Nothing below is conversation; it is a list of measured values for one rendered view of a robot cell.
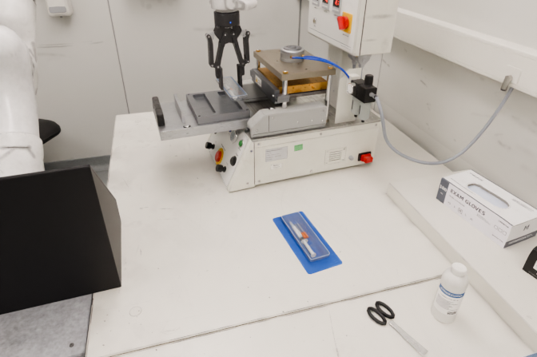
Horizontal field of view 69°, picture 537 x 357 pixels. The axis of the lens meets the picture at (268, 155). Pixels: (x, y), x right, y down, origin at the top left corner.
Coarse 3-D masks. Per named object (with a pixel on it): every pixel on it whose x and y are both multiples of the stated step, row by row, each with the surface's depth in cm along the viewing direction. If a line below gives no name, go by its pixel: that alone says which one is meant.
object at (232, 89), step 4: (224, 80) 129; (228, 80) 129; (232, 80) 129; (224, 84) 126; (228, 84) 126; (232, 84) 126; (236, 84) 126; (224, 88) 123; (228, 88) 123; (232, 88) 123; (236, 88) 123; (240, 88) 123; (228, 92) 120; (232, 92) 120; (236, 92) 120; (240, 92) 120; (244, 92) 120; (232, 96) 117; (236, 96) 117
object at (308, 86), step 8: (264, 72) 132; (272, 80) 125; (280, 80) 125; (288, 80) 125; (296, 80) 125; (304, 80) 125; (312, 80) 125; (320, 80) 125; (280, 88) 120; (288, 88) 121; (296, 88) 122; (304, 88) 123; (312, 88) 123; (320, 88) 125; (296, 96) 123
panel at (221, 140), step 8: (216, 136) 143; (224, 136) 136; (240, 136) 125; (216, 144) 141; (224, 144) 135; (232, 144) 129; (216, 152) 139; (224, 152) 133; (232, 152) 127; (240, 152) 122; (224, 160) 132; (232, 168) 125; (224, 176) 129; (232, 176) 123
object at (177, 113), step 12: (168, 108) 127; (180, 108) 117; (156, 120) 121; (168, 120) 119; (180, 120) 119; (192, 120) 119; (240, 120) 119; (168, 132) 113; (180, 132) 114; (192, 132) 116; (204, 132) 117; (216, 132) 118
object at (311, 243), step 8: (288, 216) 110; (296, 216) 110; (288, 224) 107; (296, 224) 107; (304, 224) 107; (296, 232) 105; (304, 232) 105; (312, 232) 105; (304, 240) 102; (312, 240) 102; (304, 248) 99; (312, 248) 99; (320, 248) 99; (312, 256) 97
